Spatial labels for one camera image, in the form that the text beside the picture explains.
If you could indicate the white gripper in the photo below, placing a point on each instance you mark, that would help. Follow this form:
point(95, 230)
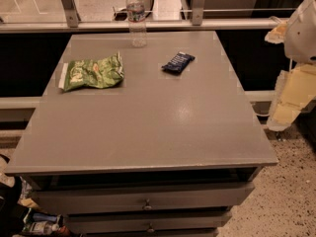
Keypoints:
point(302, 34)

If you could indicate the green jalapeno chip bag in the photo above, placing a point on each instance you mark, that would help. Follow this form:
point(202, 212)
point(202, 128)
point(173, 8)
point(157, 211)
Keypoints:
point(100, 74)

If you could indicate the dark bag on floor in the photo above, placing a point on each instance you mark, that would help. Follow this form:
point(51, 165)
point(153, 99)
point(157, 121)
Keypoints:
point(11, 220)

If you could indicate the dark blue snack bar wrapper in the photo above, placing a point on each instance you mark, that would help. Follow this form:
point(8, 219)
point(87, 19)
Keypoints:
point(178, 63)

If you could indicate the gray wooden drawer cabinet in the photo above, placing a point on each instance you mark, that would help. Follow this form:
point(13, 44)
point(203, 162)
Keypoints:
point(156, 128)

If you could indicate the clear plastic water bottle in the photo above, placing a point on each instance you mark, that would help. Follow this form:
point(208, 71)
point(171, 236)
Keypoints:
point(136, 19)

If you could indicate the upper metal drawer knob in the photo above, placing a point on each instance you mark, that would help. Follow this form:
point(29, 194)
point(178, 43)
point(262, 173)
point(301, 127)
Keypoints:
point(147, 205)

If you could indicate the metal drawer knob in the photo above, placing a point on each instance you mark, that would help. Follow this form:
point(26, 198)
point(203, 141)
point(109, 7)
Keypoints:
point(147, 205)
point(150, 229)

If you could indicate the lower gray drawer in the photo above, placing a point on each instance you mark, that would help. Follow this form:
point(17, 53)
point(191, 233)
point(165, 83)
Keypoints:
point(119, 223)

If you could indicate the gray drawer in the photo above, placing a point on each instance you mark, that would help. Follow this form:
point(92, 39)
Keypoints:
point(119, 223)
point(133, 199)

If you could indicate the lower metal drawer knob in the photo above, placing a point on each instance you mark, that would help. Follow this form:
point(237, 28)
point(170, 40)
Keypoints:
point(150, 229)

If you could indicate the upper gray drawer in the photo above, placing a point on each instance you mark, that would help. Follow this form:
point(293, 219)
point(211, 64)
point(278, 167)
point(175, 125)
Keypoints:
point(133, 199)

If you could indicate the plastic bottle on floor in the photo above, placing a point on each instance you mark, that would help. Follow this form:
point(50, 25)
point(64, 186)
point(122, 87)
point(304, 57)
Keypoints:
point(41, 228)

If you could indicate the metal window railing frame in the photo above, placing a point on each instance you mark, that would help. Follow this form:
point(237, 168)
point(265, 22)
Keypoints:
point(76, 16)

